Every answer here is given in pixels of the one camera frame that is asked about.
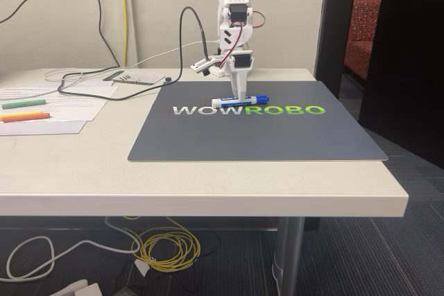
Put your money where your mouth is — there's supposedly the yellow wall cable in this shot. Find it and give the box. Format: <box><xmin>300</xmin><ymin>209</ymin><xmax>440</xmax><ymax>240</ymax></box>
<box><xmin>110</xmin><ymin>0</ymin><xmax>128</xmax><ymax>68</ymax></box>

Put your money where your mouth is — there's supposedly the dark grey WOWROBO mat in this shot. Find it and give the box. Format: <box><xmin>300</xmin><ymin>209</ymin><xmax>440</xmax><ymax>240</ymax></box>
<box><xmin>127</xmin><ymin>80</ymin><xmax>389</xmax><ymax>163</ymax></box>

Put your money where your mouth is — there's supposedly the white power adapter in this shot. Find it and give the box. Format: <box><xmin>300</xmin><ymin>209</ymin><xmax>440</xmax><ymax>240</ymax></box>
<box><xmin>51</xmin><ymin>279</ymin><xmax>102</xmax><ymax>296</ymax></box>

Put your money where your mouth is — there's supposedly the orange marker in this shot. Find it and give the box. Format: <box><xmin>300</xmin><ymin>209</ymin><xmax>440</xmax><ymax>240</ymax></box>
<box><xmin>1</xmin><ymin>112</ymin><xmax>51</xmax><ymax>124</ymax></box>

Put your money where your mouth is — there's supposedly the blank white paper sheet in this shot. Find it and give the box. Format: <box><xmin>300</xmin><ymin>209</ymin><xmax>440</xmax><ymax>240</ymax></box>
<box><xmin>0</xmin><ymin>120</ymin><xmax>88</xmax><ymax>137</ymax></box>

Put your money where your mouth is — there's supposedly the yellow coiled cable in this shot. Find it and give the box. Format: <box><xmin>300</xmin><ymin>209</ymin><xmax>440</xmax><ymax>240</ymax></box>
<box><xmin>122</xmin><ymin>216</ymin><xmax>203</xmax><ymax>273</ymax></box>

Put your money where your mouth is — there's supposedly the red patterned chair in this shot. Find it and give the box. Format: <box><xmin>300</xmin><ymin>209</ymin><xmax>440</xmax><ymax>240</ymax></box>
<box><xmin>343</xmin><ymin>0</ymin><xmax>382</xmax><ymax>81</ymax></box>

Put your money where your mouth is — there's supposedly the red servo wire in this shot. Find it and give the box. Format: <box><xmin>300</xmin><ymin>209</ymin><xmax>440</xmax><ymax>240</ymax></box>
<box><xmin>221</xmin><ymin>21</ymin><xmax>244</xmax><ymax>68</ymax></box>
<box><xmin>250</xmin><ymin>9</ymin><xmax>268</xmax><ymax>30</ymax></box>

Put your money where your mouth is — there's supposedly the thin black floor cable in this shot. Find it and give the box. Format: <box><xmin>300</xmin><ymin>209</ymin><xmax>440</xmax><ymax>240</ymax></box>
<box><xmin>165</xmin><ymin>218</ymin><xmax>223</xmax><ymax>290</ymax></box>

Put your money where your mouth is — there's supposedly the green marker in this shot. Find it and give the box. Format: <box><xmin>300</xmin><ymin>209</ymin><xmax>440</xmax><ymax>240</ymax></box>
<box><xmin>1</xmin><ymin>98</ymin><xmax>47</xmax><ymax>110</ymax></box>

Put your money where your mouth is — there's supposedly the dark wooden door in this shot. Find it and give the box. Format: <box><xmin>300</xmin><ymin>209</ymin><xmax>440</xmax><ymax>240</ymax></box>
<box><xmin>358</xmin><ymin>0</ymin><xmax>444</xmax><ymax>172</ymax></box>

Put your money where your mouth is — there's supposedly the grey metal table leg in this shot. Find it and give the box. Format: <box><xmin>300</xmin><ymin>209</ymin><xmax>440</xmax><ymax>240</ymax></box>
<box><xmin>271</xmin><ymin>217</ymin><xmax>307</xmax><ymax>296</ymax></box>

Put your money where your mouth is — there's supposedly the printed white paper sheet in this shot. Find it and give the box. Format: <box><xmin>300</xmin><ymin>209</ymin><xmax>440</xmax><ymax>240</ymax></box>
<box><xmin>0</xmin><ymin>81</ymin><xmax>119</xmax><ymax>123</ymax></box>

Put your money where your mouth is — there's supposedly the blue Expo dry-erase marker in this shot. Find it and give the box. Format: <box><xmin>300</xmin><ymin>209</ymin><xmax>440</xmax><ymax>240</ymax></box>
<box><xmin>211</xmin><ymin>94</ymin><xmax>270</xmax><ymax>109</ymax></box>

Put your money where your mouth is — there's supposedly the thick white floor cable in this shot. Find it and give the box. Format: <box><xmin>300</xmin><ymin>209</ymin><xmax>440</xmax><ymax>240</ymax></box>
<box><xmin>6</xmin><ymin>217</ymin><xmax>140</xmax><ymax>281</ymax></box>

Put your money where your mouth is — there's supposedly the white gripper camera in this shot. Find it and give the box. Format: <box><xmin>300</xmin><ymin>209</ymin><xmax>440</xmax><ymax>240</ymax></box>
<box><xmin>190</xmin><ymin>56</ymin><xmax>219</xmax><ymax>77</ymax></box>

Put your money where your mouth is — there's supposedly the black camera cable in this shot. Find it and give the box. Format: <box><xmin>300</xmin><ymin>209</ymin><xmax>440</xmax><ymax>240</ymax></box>
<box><xmin>57</xmin><ymin>6</ymin><xmax>213</xmax><ymax>101</ymax></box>

